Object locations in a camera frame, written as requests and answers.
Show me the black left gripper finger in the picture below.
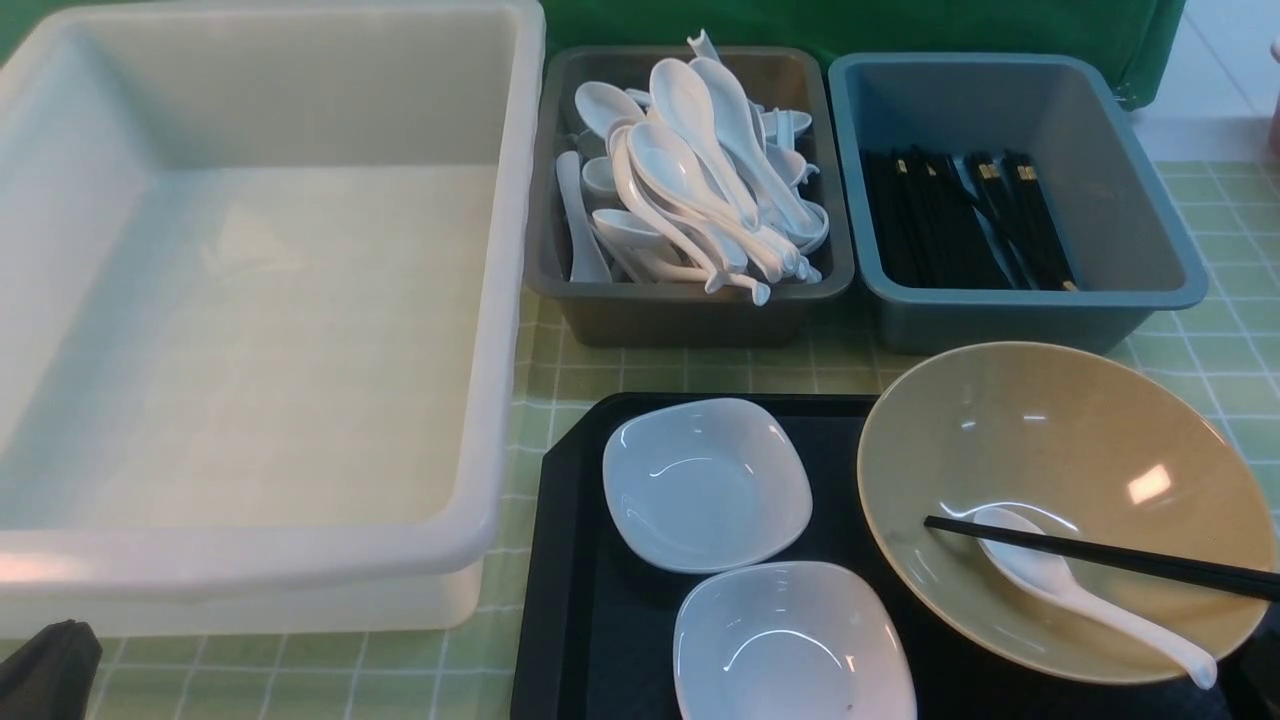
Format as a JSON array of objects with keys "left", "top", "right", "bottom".
[{"left": 1, "top": 620, "right": 102, "bottom": 719}]

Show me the white square dish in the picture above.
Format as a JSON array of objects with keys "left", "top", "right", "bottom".
[
  {"left": 602, "top": 397, "right": 813, "bottom": 575},
  {"left": 672, "top": 561, "right": 918, "bottom": 719}
]

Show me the white soup spoon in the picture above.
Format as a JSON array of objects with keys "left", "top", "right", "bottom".
[{"left": 980, "top": 539, "right": 1219, "bottom": 691}]

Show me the beige noodle bowl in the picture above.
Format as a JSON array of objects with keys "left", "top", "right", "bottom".
[{"left": 856, "top": 342, "right": 1277, "bottom": 685}]

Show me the black chopsticks pair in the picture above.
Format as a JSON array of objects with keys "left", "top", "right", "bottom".
[{"left": 923, "top": 515, "right": 1279, "bottom": 602}]

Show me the large white plastic tub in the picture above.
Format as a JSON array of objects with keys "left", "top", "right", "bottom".
[{"left": 1, "top": 1, "right": 545, "bottom": 639}]

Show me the black serving tray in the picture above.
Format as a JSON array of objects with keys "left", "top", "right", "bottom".
[{"left": 509, "top": 392, "right": 1277, "bottom": 719}]

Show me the grey spoon bin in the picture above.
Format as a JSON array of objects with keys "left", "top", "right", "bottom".
[{"left": 524, "top": 46, "right": 856, "bottom": 348}]

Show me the pile of white spoons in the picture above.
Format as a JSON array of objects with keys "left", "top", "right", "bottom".
[{"left": 553, "top": 31, "right": 829, "bottom": 306}]

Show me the pile of black chopsticks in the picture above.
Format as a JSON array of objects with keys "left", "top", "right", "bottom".
[{"left": 860, "top": 146, "right": 1082, "bottom": 292}]

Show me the blue chopstick bin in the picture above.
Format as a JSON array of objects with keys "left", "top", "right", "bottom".
[{"left": 828, "top": 53, "right": 1208, "bottom": 355}]

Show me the green checked tablecloth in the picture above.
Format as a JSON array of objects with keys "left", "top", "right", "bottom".
[{"left": 0, "top": 160, "right": 1280, "bottom": 720}]

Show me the green cloth backdrop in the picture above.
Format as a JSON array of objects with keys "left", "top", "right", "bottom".
[{"left": 543, "top": 1, "right": 1185, "bottom": 109}]

